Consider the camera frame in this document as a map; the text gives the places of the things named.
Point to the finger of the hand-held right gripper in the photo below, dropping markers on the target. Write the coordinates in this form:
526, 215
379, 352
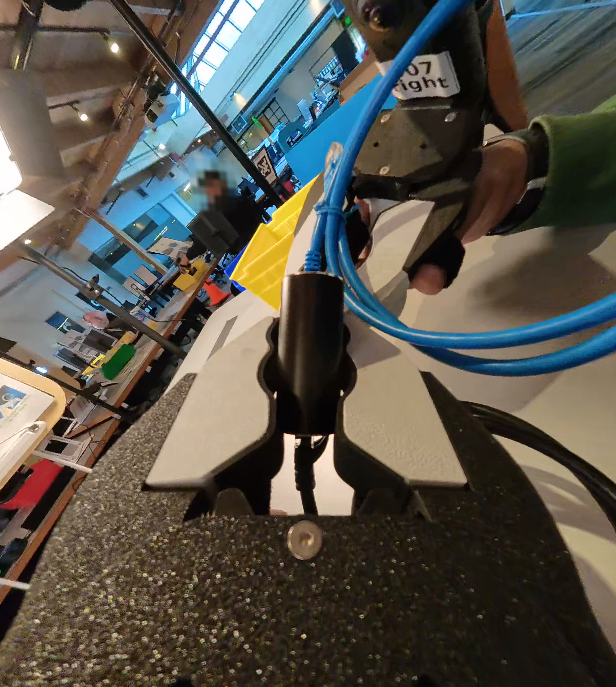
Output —
393, 231

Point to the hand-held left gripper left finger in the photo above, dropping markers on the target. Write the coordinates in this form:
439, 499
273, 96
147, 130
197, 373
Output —
206, 429

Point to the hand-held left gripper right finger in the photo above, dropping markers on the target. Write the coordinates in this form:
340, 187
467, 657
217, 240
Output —
399, 429

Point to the black ethernet port adapter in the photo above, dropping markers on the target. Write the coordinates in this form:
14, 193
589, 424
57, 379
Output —
310, 333

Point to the yellow storage bin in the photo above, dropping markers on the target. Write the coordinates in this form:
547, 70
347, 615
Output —
265, 257

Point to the person's right hand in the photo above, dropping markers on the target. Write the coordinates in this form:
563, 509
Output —
495, 188

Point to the cardboard box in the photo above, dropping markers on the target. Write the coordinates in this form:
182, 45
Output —
359, 78

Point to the blue partition panel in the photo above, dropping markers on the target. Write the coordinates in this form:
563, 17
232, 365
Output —
313, 145

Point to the green box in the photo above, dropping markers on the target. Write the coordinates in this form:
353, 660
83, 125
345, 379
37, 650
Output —
119, 362

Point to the wooden workbench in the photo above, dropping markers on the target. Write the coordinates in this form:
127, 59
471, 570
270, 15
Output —
171, 316

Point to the black wristwatch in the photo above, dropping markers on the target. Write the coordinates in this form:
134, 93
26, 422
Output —
525, 212

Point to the orange traffic cone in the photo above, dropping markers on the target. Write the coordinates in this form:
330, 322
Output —
216, 292

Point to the fiducial tag poster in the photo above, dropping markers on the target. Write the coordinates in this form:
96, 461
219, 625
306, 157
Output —
264, 165

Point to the small yellow bin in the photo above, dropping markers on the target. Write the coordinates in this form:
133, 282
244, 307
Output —
192, 276

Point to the pink round object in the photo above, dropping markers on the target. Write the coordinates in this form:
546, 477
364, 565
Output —
97, 320

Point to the grey metal pole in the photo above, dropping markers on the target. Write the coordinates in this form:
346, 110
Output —
93, 292

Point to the black computer monitor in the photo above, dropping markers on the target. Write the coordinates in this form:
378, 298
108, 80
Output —
211, 231

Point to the instruction sheet stand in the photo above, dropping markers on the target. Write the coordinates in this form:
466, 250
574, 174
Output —
168, 247

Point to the black metal pole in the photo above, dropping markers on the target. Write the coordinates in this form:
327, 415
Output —
200, 106

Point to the ceiling spot lamp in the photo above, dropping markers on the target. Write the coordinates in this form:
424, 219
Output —
83, 116
114, 47

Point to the white ceiling camera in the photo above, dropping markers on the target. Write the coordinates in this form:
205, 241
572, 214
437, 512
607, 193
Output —
155, 112

